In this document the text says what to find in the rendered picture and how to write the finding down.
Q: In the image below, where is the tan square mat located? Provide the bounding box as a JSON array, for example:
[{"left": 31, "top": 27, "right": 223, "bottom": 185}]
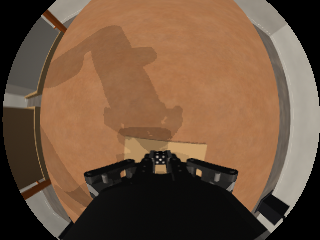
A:
[{"left": 124, "top": 136, "right": 207, "bottom": 174}]

